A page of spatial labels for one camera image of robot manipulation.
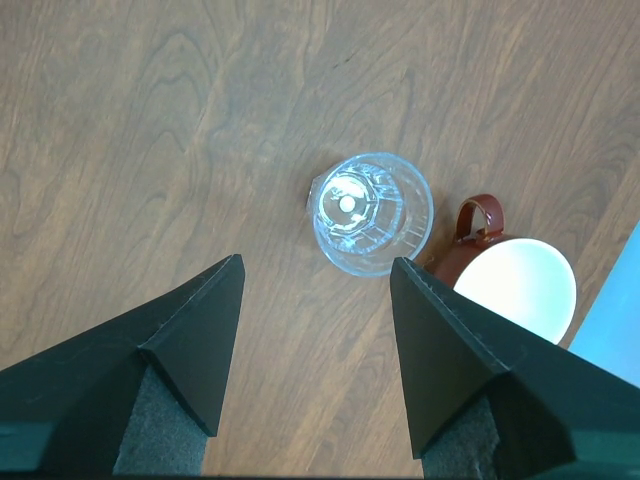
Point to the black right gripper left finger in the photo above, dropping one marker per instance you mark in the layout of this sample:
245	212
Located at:
140	394

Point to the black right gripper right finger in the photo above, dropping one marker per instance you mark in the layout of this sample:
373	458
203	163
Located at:
484	396

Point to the dark red mug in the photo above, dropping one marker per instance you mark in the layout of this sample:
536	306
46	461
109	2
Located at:
524	280

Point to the clear glass cup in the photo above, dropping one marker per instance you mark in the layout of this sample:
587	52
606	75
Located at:
370	209

